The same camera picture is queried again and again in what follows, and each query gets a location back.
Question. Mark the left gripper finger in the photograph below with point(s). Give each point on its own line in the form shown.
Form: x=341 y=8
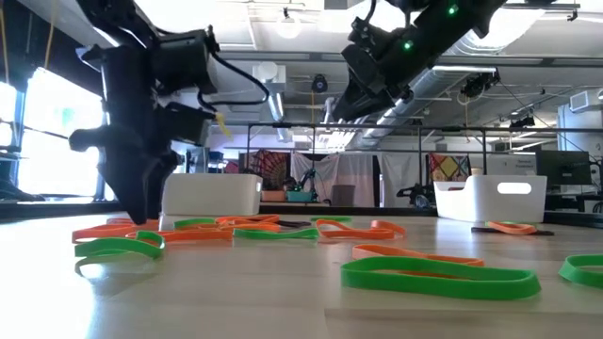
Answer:
x=162 y=165
x=120 y=174

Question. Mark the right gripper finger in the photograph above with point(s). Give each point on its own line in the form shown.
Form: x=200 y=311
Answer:
x=351 y=113
x=367 y=96

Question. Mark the orange rubber band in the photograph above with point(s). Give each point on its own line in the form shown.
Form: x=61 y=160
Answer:
x=103 y=231
x=198 y=235
x=511 y=229
x=235 y=219
x=254 y=227
x=393 y=227
x=351 y=234
x=424 y=256
x=118 y=221

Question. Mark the green rubber band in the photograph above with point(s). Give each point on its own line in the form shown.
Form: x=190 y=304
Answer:
x=118 y=246
x=193 y=222
x=565 y=271
x=424 y=289
x=504 y=222
x=330 y=219
x=275 y=234

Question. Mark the black rubber band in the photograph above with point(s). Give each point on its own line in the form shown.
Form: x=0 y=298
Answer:
x=294 y=224
x=480 y=230

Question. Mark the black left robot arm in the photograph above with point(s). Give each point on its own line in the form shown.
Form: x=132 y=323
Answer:
x=118 y=19

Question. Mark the black background robot arm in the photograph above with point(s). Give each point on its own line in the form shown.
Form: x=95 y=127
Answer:
x=306 y=181

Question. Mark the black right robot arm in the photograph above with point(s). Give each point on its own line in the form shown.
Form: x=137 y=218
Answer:
x=461 y=19

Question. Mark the white ceiling pipes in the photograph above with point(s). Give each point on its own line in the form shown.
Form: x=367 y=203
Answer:
x=339 y=113

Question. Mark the black background equipment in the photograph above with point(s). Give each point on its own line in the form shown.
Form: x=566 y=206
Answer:
x=198 y=160

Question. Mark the black ceiling spotlight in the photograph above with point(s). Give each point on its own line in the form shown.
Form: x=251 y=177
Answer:
x=319 y=84

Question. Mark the white plastic basket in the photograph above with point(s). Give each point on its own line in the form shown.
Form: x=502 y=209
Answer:
x=212 y=195
x=476 y=207

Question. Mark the white hanging sheet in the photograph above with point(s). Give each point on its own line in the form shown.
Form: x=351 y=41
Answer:
x=353 y=174
x=400 y=174

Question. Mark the bright window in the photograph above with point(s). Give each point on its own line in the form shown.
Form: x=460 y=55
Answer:
x=52 y=117

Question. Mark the grey chair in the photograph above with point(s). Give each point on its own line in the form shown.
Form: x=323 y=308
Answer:
x=343 y=195

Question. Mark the white ceiling unit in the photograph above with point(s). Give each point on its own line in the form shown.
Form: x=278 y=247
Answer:
x=268 y=77

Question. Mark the red black tapestry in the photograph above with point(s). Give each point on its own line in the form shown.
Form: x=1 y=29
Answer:
x=271 y=169

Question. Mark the teal box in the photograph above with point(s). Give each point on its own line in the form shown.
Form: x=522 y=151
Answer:
x=299 y=197

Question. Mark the round ceiling lamp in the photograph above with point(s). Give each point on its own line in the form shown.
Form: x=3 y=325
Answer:
x=288 y=26

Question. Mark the black background robot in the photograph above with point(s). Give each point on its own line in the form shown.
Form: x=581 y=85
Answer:
x=414 y=193

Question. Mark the colourful tapestry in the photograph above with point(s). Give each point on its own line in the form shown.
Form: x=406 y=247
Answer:
x=447 y=168

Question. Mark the black silhouetted equipment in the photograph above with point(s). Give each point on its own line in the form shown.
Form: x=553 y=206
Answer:
x=11 y=186

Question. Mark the brown box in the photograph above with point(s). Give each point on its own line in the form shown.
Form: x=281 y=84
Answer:
x=273 y=196

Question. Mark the white sign board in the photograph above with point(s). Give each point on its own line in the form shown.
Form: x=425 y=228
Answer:
x=511 y=165

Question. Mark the dark computer monitor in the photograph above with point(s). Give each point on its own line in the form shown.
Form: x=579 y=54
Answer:
x=563 y=167

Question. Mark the dark background desk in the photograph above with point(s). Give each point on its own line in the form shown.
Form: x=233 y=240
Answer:
x=575 y=202

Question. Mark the black background metal frame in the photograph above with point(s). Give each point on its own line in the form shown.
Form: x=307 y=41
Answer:
x=377 y=127

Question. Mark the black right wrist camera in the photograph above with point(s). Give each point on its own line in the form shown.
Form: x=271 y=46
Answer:
x=369 y=33

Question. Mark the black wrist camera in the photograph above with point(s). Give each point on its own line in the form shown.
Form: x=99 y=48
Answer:
x=184 y=61
x=369 y=33

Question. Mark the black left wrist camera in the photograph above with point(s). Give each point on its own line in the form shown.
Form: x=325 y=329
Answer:
x=184 y=61

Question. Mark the ribbed silver ventilation duct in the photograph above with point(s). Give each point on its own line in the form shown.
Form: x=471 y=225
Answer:
x=443 y=89

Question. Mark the grey overhead frame bar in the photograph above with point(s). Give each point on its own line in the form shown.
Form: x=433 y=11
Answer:
x=292 y=57

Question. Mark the white wall unit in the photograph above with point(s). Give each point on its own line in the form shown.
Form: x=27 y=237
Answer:
x=584 y=101

